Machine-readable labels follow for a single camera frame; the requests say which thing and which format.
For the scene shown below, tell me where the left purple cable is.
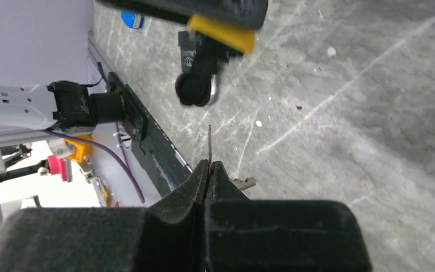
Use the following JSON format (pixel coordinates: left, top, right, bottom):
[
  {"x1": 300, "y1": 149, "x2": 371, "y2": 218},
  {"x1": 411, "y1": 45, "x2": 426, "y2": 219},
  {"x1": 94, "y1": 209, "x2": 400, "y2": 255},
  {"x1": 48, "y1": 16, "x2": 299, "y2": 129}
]
[{"x1": 42, "y1": 122, "x2": 146, "y2": 205}]

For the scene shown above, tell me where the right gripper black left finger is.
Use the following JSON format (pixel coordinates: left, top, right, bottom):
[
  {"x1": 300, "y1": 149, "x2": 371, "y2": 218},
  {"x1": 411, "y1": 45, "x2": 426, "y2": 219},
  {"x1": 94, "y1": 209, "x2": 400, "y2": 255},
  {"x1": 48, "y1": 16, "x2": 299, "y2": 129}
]
[{"x1": 0, "y1": 160, "x2": 210, "y2": 271}]

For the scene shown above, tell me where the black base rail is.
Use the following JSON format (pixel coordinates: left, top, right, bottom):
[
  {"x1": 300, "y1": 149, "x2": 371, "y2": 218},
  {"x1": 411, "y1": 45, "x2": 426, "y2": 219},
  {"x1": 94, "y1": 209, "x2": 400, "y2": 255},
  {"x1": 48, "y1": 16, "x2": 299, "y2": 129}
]
[{"x1": 97, "y1": 62, "x2": 191, "y2": 197}]

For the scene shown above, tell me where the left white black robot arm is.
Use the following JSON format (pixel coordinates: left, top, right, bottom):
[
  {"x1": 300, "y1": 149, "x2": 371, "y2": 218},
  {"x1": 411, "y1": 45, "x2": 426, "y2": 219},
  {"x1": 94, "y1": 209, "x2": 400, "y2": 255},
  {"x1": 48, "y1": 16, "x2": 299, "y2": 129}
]
[{"x1": 0, "y1": 1, "x2": 268, "y2": 135}]

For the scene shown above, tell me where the blue white round object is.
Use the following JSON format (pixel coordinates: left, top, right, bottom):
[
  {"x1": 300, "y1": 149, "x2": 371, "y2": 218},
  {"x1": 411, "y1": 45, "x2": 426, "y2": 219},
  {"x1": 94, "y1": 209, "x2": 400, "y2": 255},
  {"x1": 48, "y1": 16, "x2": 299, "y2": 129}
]
[{"x1": 121, "y1": 11, "x2": 145, "y2": 29}]

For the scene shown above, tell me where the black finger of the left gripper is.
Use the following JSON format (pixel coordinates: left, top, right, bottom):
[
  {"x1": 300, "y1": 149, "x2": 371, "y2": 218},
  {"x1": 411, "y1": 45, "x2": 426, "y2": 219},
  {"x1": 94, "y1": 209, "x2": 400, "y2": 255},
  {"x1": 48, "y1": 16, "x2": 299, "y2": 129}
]
[{"x1": 98, "y1": 0, "x2": 268, "y2": 30}]

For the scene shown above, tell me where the yellow black padlock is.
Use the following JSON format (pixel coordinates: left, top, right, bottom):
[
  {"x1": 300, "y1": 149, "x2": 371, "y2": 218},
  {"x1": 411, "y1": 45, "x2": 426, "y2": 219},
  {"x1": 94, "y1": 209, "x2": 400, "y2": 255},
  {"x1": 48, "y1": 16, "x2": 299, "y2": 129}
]
[{"x1": 174, "y1": 15, "x2": 255, "y2": 107}]

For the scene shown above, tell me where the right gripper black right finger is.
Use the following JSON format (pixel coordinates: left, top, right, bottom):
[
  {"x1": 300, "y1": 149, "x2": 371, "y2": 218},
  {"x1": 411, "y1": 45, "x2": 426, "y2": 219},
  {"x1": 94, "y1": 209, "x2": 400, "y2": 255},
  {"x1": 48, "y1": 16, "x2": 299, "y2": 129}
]
[{"x1": 205, "y1": 161, "x2": 372, "y2": 271}]

